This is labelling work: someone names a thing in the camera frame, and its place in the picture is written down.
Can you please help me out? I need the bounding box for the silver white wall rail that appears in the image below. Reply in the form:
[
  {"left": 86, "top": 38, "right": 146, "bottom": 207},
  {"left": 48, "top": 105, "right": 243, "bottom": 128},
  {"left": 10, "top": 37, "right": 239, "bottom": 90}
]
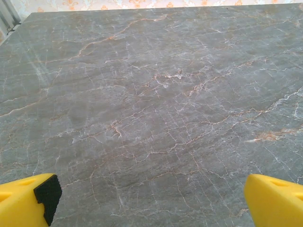
[{"left": 0, "top": 0, "right": 22, "bottom": 45}]

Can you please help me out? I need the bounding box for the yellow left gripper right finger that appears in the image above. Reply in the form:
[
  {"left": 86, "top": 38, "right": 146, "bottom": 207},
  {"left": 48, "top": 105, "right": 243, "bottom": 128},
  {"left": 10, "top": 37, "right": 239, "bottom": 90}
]
[{"left": 244, "top": 174, "right": 303, "bottom": 227}]

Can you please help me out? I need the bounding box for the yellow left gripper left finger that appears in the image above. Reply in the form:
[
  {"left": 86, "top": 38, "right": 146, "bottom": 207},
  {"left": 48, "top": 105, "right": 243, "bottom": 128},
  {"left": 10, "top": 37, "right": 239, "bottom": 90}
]
[{"left": 0, "top": 173, "right": 62, "bottom": 227}]

